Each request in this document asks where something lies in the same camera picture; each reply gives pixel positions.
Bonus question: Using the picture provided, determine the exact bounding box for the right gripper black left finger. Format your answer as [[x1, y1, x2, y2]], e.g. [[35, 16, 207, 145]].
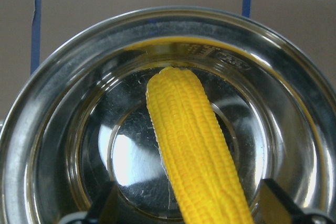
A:
[[86, 182, 118, 223]]

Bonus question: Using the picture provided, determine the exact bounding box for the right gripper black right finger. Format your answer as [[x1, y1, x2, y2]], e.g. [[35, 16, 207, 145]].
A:
[[259, 178, 309, 224]]

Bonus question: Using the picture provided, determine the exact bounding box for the yellow plastic corn cob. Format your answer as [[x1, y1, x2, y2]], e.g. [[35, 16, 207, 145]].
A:
[[146, 67, 253, 223]]

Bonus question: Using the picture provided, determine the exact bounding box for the pale green electric pot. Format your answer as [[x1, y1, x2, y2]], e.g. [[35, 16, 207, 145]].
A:
[[1, 7, 335, 223]]

